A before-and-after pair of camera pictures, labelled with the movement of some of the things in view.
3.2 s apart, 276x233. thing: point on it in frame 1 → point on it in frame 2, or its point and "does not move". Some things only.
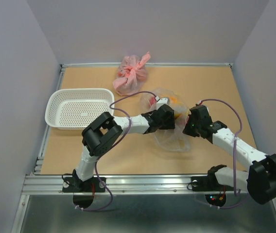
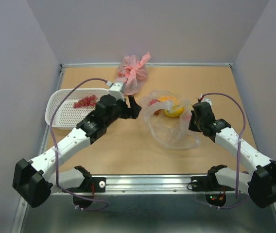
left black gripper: x=169 y=124 → x=132 y=111
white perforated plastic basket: x=74 y=108 does not move
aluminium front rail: x=127 y=184 does not move
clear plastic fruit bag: x=173 y=140 does not move
